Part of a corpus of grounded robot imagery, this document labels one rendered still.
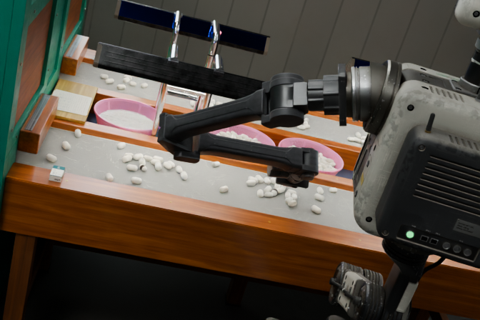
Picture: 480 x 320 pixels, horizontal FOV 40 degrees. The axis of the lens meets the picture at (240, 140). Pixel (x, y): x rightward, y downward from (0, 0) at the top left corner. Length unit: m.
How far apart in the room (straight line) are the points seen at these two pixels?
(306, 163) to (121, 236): 0.61
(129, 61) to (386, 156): 1.01
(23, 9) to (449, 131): 1.06
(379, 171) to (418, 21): 2.59
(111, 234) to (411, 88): 1.07
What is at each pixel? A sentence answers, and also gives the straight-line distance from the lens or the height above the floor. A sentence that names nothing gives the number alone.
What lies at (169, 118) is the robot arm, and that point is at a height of 1.13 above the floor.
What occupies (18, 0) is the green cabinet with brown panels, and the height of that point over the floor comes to 1.30.
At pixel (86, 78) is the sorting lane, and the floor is 0.74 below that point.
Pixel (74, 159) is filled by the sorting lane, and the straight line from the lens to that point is 2.21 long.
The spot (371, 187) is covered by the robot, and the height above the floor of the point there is 1.23.
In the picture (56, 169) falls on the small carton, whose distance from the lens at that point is 2.05.
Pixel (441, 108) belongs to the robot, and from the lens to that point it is 1.36.
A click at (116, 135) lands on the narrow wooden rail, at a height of 0.76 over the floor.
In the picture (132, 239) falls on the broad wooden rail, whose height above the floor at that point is 0.64.
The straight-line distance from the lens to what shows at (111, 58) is 2.13.
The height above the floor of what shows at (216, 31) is 1.12.
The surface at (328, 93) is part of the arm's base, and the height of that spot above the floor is 1.37.
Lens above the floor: 1.81
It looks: 24 degrees down
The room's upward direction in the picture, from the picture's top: 17 degrees clockwise
